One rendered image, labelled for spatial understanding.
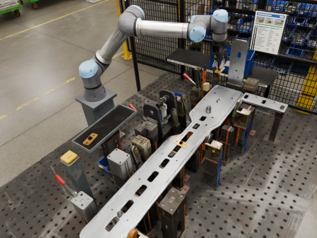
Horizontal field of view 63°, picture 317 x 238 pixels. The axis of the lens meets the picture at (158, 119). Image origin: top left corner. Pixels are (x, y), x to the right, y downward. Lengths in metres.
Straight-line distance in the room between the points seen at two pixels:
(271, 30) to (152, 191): 1.40
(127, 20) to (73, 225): 1.17
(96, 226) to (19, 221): 0.67
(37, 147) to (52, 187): 1.48
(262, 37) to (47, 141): 2.52
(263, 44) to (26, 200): 1.95
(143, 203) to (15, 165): 2.17
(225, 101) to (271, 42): 0.57
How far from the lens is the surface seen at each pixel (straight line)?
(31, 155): 3.26
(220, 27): 1.48
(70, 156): 1.34
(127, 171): 1.37
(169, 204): 1.23
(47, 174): 1.97
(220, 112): 1.73
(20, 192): 1.96
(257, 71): 2.15
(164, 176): 1.36
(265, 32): 2.11
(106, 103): 1.77
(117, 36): 1.63
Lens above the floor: 2.08
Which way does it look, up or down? 40 degrees down
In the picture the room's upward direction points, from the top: 5 degrees counter-clockwise
